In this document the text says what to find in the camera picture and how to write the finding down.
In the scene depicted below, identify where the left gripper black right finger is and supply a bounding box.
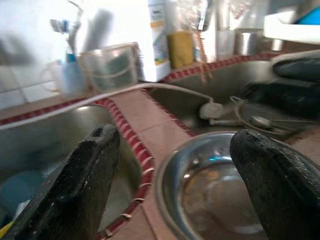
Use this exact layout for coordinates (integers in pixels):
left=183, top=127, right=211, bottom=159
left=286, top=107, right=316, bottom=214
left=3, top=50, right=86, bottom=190
left=229, top=129, right=320, bottom=240

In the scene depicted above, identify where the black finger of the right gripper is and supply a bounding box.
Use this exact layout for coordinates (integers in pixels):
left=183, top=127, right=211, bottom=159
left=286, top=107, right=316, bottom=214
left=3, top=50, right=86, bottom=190
left=246, top=81, right=320, bottom=117
left=272, top=56, right=320, bottom=81

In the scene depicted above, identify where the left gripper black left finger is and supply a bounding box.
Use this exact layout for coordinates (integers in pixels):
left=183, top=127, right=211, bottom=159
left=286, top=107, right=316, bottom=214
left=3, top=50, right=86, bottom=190
left=4, top=123, right=121, bottom=240

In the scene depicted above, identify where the metal spoon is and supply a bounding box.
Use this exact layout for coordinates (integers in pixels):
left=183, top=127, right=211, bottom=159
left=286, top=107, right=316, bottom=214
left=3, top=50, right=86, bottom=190
left=251, top=115, right=313, bottom=130

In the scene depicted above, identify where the teal plastic mug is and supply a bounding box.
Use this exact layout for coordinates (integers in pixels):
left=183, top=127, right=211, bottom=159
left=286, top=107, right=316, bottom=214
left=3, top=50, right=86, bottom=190
left=0, top=169, right=46, bottom=216

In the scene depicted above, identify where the stainless steel bowl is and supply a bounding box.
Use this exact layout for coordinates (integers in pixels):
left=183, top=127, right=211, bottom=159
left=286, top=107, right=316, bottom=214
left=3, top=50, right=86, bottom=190
left=154, top=131, right=273, bottom=240

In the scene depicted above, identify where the white dish rack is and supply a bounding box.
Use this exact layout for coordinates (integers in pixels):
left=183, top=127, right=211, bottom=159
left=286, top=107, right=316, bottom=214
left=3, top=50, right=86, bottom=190
left=263, top=9, right=320, bottom=52

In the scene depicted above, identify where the blue plastic bowl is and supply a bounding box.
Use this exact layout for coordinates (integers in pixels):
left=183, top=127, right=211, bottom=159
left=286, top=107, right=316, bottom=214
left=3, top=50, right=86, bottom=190
left=297, top=11, right=320, bottom=26

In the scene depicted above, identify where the stainless steel cup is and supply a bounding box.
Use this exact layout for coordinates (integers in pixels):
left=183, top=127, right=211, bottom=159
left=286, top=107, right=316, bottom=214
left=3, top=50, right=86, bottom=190
left=233, top=28, right=266, bottom=56

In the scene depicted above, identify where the steel sink basin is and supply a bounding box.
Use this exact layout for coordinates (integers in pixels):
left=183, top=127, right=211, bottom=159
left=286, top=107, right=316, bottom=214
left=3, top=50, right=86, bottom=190
left=0, top=103, right=155, bottom=240
left=144, top=58, right=320, bottom=143

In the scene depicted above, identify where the translucent plastic container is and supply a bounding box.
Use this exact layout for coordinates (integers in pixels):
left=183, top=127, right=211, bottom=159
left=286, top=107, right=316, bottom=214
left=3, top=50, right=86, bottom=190
left=216, top=29, right=236, bottom=55

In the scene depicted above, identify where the white carton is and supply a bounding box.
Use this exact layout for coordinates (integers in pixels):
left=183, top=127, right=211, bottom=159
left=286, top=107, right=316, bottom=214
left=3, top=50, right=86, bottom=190
left=193, top=0, right=217, bottom=63

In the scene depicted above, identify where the mustard yellow sponge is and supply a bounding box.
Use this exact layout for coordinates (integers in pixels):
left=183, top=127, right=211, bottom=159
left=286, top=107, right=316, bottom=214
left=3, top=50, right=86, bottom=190
left=167, top=31, right=195, bottom=69

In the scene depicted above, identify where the clear plastic bucket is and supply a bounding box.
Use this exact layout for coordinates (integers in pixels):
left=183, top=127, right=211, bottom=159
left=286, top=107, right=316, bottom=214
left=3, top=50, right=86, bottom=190
left=79, top=42, right=140, bottom=93

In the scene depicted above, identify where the blue toothbrush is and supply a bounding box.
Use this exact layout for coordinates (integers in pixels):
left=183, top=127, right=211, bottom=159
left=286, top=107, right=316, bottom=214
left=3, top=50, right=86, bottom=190
left=49, top=18, right=78, bottom=63

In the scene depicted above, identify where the white bottle yellow cap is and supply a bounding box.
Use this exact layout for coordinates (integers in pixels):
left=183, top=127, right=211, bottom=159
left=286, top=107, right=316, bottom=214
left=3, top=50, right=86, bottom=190
left=143, top=0, right=172, bottom=83

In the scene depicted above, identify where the white sprayer hose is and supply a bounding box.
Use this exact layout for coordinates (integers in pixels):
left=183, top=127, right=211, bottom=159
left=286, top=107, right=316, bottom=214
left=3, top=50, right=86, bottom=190
left=0, top=83, right=225, bottom=131

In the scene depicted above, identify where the brown braided cord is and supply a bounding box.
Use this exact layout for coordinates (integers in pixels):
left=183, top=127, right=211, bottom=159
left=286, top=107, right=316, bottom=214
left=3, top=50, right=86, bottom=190
left=196, top=32, right=213, bottom=86

